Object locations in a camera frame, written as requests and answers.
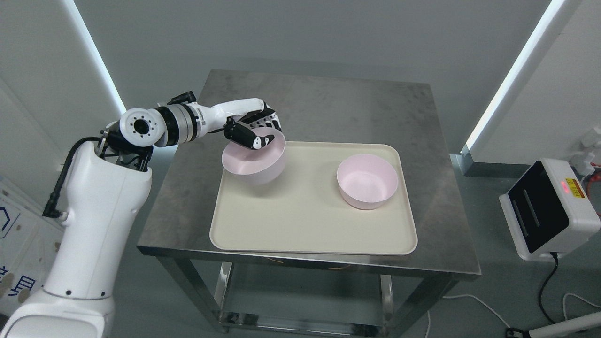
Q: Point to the pink bowl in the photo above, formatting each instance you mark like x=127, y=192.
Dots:
x=256, y=167
x=366, y=181

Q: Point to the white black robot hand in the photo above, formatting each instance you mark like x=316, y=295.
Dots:
x=238, y=119

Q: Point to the beige plastic tray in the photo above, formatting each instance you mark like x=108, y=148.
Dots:
x=303, y=211

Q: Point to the white printed sign board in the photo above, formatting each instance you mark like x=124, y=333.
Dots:
x=28, y=246

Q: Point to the white wall plugs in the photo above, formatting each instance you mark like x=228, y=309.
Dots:
x=582, y=160

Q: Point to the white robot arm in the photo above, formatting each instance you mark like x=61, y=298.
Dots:
x=104, y=182

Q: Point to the stainless steel table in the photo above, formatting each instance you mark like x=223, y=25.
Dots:
x=401, y=115

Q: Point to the white black device box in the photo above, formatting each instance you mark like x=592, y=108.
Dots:
x=548, y=211

